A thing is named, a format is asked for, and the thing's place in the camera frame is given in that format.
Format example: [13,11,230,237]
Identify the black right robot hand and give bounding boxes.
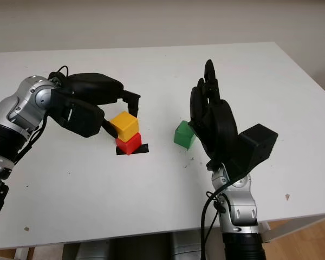
[190,59,238,171]

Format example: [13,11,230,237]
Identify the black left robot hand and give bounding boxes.
[50,72,141,139]

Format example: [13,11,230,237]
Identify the green cube block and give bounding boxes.
[174,120,197,151]

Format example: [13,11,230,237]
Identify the yellow cube block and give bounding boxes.
[109,110,140,141]

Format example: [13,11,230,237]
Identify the red cube block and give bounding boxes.
[115,132,142,156]

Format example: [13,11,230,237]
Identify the black tape strip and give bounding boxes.
[115,144,150,157]

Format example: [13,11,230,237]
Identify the grey robot lower body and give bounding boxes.
[62,231,225,260]

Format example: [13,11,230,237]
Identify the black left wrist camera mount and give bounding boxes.
[50,90,105,138]

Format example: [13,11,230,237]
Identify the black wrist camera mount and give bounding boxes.
[50,90,105,138]
[227,123,279,179]

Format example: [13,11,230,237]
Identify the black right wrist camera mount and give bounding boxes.
[227,123,279,179]

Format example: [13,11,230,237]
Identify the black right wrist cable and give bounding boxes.
[201,178,233,260]

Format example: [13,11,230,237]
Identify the white table leg frame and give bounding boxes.
[15,246,35,260]
[258,212,325,243]

